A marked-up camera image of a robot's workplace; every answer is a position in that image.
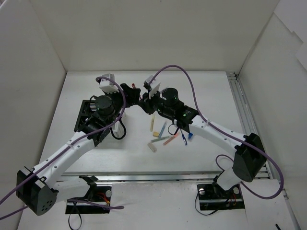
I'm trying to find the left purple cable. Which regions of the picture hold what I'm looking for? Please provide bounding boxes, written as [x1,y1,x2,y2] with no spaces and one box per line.
[0,76,128,218]

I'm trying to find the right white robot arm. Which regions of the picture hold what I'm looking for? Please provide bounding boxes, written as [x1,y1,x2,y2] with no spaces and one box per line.
[139,86,267,197]

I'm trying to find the cream eraser stick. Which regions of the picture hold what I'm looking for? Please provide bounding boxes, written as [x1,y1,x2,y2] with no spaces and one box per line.
[150,114,155,132]

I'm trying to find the aluminium front rail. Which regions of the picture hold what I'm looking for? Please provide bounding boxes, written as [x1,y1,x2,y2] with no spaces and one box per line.
[59,170,274,185]

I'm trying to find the aluminium side rail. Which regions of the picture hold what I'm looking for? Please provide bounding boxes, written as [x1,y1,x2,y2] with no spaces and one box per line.
[226,72,258,134]

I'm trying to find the beige rectangular eraser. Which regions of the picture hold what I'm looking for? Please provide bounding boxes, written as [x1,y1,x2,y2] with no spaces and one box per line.
[147,142,157,152]

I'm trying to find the orange red marker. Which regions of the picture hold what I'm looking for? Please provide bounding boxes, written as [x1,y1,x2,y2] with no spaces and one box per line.
[163,133,179,146]

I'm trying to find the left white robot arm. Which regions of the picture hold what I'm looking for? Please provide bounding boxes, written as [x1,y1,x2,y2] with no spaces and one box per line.
[16,83,141,216]

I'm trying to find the blue ballpoint pen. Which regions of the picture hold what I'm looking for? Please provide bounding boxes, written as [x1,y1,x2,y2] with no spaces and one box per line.
[180,129,188,146]

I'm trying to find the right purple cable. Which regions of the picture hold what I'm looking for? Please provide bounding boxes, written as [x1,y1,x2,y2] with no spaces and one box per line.
[147,64,285,199]

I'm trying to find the green grey marker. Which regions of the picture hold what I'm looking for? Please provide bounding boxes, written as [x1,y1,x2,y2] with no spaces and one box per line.
[150,136,170,143]

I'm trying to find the black slatted organizer box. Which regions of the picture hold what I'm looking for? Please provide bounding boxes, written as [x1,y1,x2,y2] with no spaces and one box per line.
[74,100,96,132]

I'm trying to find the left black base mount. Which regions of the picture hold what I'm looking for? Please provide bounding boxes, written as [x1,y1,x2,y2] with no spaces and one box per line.
[65,185,112,215]

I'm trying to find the white slatted organizer box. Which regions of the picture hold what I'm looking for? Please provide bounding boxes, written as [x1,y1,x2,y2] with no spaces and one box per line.
[112,112,127,138]

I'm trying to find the purple cable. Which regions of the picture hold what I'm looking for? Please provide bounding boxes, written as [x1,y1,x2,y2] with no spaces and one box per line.
[147,64,285,199]
[0,76,128,218]

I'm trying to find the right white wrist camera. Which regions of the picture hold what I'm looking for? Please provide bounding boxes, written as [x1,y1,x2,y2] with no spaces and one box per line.
[143,76,161,99]

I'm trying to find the teal blue pen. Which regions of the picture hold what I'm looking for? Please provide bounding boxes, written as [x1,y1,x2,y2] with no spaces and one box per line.
[158,121,167,138]

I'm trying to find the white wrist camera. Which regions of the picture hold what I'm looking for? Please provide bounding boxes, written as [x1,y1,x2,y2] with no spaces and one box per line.
[143,76,161,99]
[95,73,119,94]

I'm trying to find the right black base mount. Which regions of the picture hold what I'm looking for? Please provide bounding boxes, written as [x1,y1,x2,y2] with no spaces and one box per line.
[196,184,245,212]

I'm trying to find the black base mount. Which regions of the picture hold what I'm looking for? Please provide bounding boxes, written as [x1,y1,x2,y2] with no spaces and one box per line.
[65,185,112,215]
[196,184,245,212]

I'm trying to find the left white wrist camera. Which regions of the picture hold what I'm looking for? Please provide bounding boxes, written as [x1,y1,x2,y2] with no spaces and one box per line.
[95,73,119,94]

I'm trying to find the clear blue-capped glue bottle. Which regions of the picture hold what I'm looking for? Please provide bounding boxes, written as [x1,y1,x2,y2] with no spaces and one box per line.
[188,133,193,141]

